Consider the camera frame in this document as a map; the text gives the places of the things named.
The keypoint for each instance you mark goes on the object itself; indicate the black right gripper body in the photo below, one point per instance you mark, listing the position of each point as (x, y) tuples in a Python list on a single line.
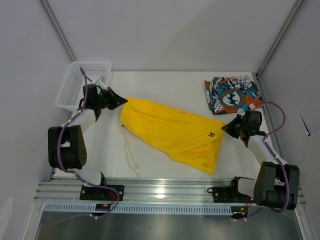
[(241, 126)]

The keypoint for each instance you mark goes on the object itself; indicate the aluminium mounting rail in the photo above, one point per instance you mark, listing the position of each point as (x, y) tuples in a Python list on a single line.
[(147, 191)]

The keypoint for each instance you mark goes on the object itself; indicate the yellow shorts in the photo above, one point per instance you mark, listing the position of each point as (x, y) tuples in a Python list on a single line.
[(185, 137)]

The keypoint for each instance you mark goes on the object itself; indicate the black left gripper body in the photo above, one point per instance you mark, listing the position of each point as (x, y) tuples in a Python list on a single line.
[(100, 100)]

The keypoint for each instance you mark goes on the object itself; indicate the colourful patterned shorts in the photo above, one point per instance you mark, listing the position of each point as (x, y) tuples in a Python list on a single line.
[(229, 95)]

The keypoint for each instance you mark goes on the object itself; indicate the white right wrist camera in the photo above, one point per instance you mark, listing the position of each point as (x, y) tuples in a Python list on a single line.
[(253, 106)]

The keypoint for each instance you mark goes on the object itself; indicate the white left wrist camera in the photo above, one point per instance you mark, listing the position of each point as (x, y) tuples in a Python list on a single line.
[(100, 82)]

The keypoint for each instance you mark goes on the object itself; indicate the slotted grey cable duct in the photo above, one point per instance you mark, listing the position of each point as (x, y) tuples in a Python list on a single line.
[(133, 208)]

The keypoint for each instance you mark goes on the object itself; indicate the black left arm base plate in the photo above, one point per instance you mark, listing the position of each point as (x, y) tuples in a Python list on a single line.
[(101, 194)]

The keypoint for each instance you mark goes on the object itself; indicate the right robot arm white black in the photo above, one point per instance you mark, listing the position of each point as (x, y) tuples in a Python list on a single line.
[(277, 183)]

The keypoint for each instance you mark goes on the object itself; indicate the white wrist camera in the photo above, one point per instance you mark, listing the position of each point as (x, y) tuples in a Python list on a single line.
[(100, 82), (253, 106)]

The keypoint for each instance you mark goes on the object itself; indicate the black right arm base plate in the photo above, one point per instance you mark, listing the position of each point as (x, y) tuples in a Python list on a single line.
[(226, 194)]

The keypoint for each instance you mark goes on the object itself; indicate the white plastic basket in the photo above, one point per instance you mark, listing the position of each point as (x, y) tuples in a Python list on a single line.
[(71, 89)]

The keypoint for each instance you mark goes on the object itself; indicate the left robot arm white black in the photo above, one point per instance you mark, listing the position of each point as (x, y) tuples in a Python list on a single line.
[(66, 145)]

